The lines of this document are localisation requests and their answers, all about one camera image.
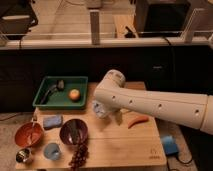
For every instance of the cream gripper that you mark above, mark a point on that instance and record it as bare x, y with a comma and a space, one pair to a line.
118, 117

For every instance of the dark eraser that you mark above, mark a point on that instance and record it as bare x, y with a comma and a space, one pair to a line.
74, 132

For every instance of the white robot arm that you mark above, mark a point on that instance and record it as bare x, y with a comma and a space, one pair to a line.
191, 110

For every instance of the green plastic tray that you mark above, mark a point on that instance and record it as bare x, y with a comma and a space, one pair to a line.
60, 100

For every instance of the purple bowl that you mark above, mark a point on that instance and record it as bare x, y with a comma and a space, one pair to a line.
65, 135

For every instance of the peach fruit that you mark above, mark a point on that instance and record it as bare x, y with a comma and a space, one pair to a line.
74, 94

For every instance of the bunch of dark grapes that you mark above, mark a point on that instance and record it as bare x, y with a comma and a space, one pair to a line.
79, 157

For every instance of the blue box on floor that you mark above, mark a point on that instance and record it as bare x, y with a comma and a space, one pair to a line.
169, 145

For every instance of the black dish brush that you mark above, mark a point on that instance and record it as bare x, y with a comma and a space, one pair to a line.
58, 86

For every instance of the blue sponge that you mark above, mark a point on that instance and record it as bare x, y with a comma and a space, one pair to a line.
52, 122

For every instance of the blue cup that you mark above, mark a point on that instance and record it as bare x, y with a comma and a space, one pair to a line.
52, 151

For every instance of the orange bowl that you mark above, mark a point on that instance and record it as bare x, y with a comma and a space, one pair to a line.
29, 135

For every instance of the metal cup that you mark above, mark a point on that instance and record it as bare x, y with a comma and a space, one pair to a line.
24, 156

